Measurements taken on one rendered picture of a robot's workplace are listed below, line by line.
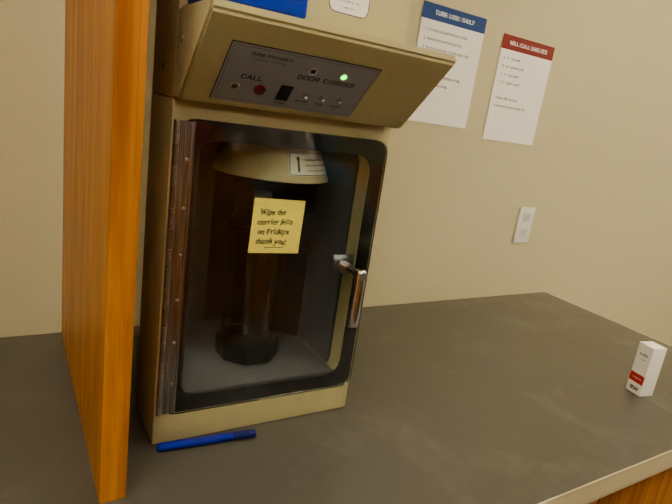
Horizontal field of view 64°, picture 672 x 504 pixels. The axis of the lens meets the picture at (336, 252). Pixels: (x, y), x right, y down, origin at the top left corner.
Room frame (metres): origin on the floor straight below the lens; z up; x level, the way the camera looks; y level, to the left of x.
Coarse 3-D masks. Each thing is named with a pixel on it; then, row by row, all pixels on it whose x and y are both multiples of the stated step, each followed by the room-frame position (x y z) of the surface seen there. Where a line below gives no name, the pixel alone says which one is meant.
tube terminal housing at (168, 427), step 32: (160, 0) 0.72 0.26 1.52; (320, 0) 0.74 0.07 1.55; (384, 0) 0.79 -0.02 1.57; (160, 32) 0.71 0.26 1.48; (384, 32) 0.80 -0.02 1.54; (160, 64) 0.70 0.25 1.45; (160, 96) 0.69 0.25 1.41; (160, 128) 0.69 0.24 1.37; (288, 128) 0.73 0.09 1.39; (320, 128) 0.75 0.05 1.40; (352, 128) 0.78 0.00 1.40; (384, 128) 0.81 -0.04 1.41; (160, 160) 0.68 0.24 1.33; (160, 192) 0.67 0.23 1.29; (160, 224) 0.66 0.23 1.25; (160, 256) 0.65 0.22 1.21; (160, 288) 0.65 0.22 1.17; (160, 320) 0.64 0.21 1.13; (160, 416) 0.65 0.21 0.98; (192, 416) 0.67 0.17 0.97; (224, 416) 0.70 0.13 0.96; (256, 416) 0.73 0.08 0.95; (288, 416) 0.76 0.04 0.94
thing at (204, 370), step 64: (256, 128) 0.69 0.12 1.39; (192, 192) 0.65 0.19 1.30; (256, 192) 0.69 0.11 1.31; (320, 192) 0.75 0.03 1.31; (192, 256) 0.65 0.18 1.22; (256, 256) 0.70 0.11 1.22; (320, 256) 0.75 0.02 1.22; (192, 320) 0.66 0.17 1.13; (256, 320) 0.71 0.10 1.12; (320, 320) 0.76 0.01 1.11; (192, 384) 0.66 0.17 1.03; (256, 384) 0.71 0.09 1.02; (320, 384) 0.77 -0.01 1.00
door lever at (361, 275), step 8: (344, 264) 0.77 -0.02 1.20; (352, 264) 0.78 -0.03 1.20; (344, 272) 0.77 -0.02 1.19; (352, 272) 0.75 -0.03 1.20; (360, 272) 0.73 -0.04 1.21; (360, 280) 0.73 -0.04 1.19; (352, 288) 0.74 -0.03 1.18; (360, 288) 0.74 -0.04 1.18; (352, 296) 0.74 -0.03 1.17; (360, 296) 0.74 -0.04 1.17; (352, 304) 0.74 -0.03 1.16; (360, 304) 0.74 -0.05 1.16; (352, 312) 0.73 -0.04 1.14; (352, 320) 0.73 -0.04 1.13
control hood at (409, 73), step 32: (224, 0) 0.56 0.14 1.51; (192, 32) 0.59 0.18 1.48; (224, 32) 0.57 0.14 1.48; (256, 32) 0.59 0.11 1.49; (288, 32) 0.60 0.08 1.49; (320, 32) 0.61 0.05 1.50; (352, 32) 0.64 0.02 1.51; (192, 64) 0.60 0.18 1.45; (384, 64) 0.68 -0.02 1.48; (416, 64) 0.70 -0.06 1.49; (448, 64) 0.72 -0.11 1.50; (192, 96) 0.63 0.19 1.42; (384, 96) 0.73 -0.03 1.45; (416, 96) 0.75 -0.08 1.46
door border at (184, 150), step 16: (192, 128) 0.65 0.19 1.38; (176, 144) 0.63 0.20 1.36; (192, 144) 0.65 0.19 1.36; (176, 160) 0.63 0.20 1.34; (192, 160) 0.65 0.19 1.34; (176, 192) 0.64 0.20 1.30; (176, 208) 0.64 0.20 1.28; (176, 224) 0.64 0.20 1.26; (176, 240) 0.64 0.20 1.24; (176, 256) 0.64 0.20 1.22; (176, 272) 0.64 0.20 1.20; (176, 288) 0.64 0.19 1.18; (176, 304) 0.64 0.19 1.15; (176, 320) 0.64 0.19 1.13; (176, 336) 0.64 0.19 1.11; (160, 352) 0.63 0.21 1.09; (176, 352) 0.65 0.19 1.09; (176, 368) 0.65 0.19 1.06; (160, 384) 0.63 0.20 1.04; (176, 384) 0.65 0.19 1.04
